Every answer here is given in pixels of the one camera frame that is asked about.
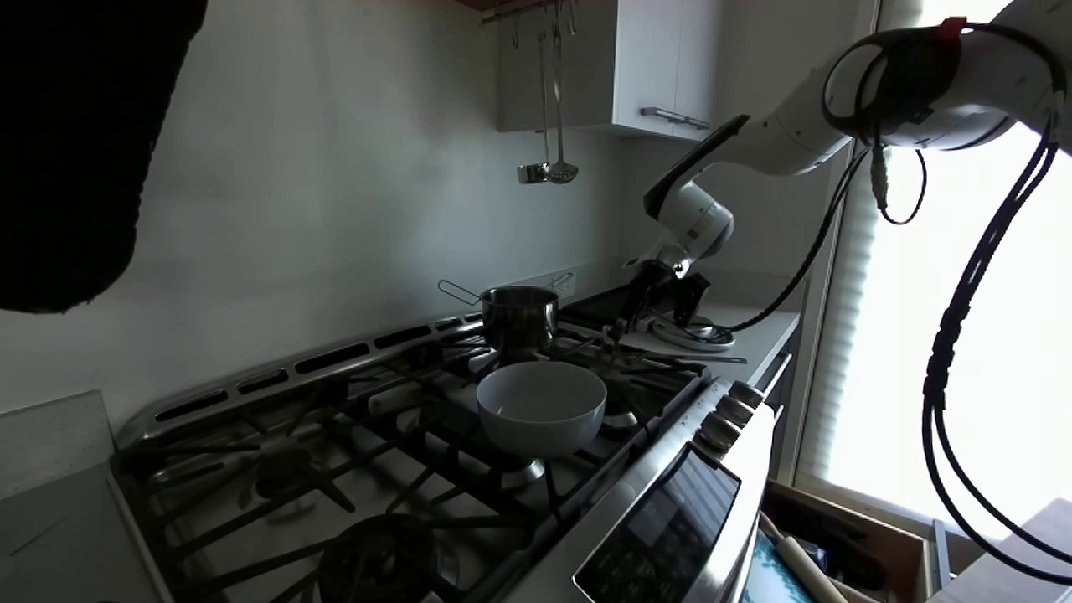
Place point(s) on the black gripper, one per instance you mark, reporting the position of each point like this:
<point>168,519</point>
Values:
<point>671,294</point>

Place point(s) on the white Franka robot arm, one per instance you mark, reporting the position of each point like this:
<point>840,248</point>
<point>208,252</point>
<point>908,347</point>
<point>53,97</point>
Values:
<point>806,120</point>

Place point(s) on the silver stove knob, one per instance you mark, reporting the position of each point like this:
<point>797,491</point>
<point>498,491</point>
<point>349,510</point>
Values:
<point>731,411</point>
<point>716,436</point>
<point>744,393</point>

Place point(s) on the stainless steel gas stove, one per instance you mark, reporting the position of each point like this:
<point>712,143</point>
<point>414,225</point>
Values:
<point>446,491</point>

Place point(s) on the small dark saucepan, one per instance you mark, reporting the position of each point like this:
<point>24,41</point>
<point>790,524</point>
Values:
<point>520,321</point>

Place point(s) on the hanging metal ladle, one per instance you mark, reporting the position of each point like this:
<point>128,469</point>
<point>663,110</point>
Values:
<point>532,173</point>
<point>564,173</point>

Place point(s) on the white bowl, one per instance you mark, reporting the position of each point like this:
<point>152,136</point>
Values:
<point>539,407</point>

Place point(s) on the white window blind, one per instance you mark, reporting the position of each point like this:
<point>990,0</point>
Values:
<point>843,369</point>

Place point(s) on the blue and white packet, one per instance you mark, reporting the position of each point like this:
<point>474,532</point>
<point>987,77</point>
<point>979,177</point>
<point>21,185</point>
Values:
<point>771,574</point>

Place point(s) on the wooden rolling pin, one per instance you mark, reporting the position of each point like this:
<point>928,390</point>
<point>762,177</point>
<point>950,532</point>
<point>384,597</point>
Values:
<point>807,570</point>

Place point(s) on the dark blurry object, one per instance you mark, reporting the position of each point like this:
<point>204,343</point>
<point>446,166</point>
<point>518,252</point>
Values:
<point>77,136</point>

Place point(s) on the white wall cabinet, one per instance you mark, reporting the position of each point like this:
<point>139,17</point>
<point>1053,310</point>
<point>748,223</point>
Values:
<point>656,53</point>

